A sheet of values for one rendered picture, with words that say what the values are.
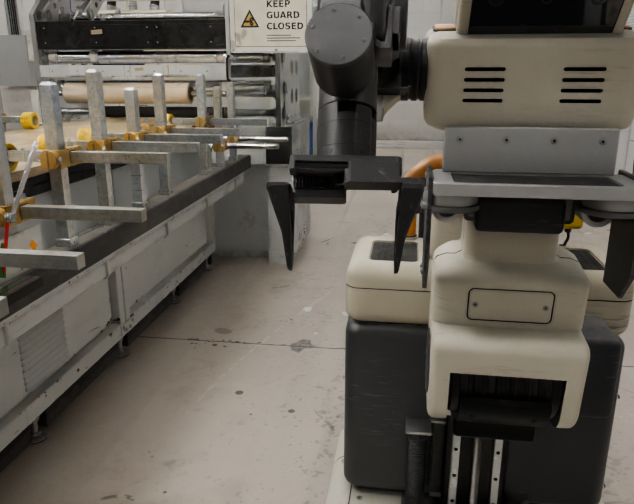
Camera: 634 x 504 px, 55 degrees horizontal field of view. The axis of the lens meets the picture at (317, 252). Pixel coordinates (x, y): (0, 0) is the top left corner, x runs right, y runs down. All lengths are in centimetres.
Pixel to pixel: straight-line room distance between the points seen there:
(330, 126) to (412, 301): 67
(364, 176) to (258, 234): 342
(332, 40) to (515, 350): 55
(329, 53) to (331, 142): 9
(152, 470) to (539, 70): 161
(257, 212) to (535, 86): 316
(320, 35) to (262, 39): 312
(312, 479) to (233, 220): 234
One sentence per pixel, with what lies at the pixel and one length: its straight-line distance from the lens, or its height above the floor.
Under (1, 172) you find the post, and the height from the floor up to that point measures 95.
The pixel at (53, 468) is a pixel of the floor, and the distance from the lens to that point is 214.
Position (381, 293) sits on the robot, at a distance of 119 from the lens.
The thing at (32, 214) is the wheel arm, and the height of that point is 84.
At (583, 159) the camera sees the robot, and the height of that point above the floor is 106.
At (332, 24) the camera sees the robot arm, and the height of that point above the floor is 121.
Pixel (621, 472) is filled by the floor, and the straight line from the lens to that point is 218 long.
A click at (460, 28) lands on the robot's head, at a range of 86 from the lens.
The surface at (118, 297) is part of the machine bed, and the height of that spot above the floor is 28.
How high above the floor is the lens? 117
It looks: 17 degrees down
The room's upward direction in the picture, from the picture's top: straight up
